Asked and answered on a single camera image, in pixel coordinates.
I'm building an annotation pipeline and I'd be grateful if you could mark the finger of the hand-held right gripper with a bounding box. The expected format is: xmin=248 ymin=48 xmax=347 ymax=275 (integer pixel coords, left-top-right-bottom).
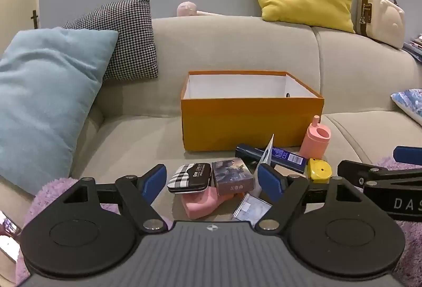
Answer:
xmin=337 ymin=160 xmax=422 ymax=189
xmin=393 ymin=145 xmax=422 ymax=163

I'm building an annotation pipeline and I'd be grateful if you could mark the houndstooth pillow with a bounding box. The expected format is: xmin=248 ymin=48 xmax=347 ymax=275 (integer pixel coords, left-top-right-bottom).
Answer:
xmin=63 ymin=0 xmax=159 ymax=82

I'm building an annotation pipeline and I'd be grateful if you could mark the pink plush toy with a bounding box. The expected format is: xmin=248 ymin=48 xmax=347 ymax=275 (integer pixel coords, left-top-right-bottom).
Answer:
xmin=177 ymin=1 xmax=228 ymax=18

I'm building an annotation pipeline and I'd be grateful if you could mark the purple fluffy blanket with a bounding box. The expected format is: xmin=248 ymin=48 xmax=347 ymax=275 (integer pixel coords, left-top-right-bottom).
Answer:
xmin=15 ymin=157 xmax=422 ymax=287

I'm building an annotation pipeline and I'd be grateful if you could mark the cream small suitcase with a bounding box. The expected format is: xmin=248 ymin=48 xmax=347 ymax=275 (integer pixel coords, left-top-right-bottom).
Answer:
xmin=355 ymin=0 xmax=406 ymax=50

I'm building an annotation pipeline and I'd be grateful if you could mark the blue patterned pillow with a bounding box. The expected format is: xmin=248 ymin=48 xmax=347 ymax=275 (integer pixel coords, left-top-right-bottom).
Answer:
xmin=391 ymin=88 xmax=422 ymax=126

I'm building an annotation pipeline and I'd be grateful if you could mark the stack of magazines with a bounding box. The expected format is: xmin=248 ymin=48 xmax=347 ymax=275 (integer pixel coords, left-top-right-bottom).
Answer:
xmin=403 ymin=33 xmax=422 ymax=62

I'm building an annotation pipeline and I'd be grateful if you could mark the pink cup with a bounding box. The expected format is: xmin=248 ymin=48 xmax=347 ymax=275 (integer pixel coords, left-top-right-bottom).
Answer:
xmin=299 ymin=115 xmax=332 ymax=158

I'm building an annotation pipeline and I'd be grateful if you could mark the orange cardboard box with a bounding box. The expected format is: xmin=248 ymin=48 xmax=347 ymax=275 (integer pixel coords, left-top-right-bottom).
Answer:
xmin=180 ymin=70 xmax=325 ymax=152

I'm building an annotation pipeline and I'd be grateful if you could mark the glossy printed booklet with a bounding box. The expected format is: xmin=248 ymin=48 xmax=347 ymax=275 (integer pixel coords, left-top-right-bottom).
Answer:
xmin=0 ymin=210 xmax=22 ymax=263

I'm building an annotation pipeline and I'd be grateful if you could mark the pink pump bottle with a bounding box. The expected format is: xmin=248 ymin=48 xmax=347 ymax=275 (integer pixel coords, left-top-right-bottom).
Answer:
xmin=182 ymin=187 xmax=243 ymax=219

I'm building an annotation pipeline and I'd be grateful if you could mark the white paper packet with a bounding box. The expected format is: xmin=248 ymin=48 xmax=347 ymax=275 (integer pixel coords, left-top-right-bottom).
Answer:
xmin=258 ymin=134 xmax=275 ymax=172

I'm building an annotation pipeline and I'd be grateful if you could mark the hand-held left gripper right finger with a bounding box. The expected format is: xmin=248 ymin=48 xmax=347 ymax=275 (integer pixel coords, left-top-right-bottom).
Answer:
xmin=257 ymin=163 xmax=363 ymax=231

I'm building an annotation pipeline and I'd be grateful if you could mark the blue rectangular box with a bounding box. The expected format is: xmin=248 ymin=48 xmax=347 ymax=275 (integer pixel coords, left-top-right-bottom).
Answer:
xmin=270 ymin=148 xmax=308 ymax=174

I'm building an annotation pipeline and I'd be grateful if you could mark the light blue pillow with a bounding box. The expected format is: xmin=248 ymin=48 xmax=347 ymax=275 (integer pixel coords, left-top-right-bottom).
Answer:
xmin=0 ymin=27 xmax=119 ymax=196

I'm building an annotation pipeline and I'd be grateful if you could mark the clear plastic case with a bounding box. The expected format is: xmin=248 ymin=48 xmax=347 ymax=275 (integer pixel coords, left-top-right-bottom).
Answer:
xmin=232 ymin=193 xmax=273 ymax=226

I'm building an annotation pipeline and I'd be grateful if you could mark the beige fabric sofa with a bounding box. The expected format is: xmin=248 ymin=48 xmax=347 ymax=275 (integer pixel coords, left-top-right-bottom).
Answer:
xmin=0 ymin=15 xmax=422 ymax=287

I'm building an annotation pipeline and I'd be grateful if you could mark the plaid black case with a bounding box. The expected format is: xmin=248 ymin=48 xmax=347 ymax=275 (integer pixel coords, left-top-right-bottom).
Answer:
xmin=167 ymin=162 xmax=212 ymax=194

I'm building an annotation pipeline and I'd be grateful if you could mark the brown gift box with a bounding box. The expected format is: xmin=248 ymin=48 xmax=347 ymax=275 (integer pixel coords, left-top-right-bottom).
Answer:
xmin=211 ymin=158 xmax=255 ymax=196

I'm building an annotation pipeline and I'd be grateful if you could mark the yellow tape measure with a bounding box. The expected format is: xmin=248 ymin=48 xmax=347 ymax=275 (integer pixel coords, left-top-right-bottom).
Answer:
xmin=306 ymin=158 xmax=332 ymax=183

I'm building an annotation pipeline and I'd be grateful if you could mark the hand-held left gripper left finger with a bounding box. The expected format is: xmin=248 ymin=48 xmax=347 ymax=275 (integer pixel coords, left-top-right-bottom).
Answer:
xmin=63 ymin=163 xmax=167 ymax=232

